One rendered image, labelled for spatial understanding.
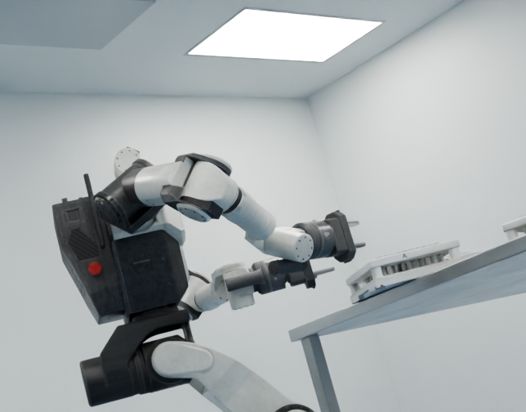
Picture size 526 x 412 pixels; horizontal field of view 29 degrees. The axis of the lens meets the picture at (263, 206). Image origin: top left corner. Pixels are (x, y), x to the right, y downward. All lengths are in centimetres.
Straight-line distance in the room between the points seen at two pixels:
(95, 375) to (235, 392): 34
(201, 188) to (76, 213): 48
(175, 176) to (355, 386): 511
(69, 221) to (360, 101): 506
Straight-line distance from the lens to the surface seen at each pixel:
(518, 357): 673
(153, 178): 223
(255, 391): 252
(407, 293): 261
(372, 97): 732
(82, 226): 250
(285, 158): 736
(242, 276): 266
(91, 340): 596
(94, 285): 247
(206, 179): 214
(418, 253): 260
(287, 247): 227
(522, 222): 261
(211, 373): 248
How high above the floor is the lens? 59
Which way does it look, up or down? 12 degrees up
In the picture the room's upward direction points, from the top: 16 degrees counter-clockwise
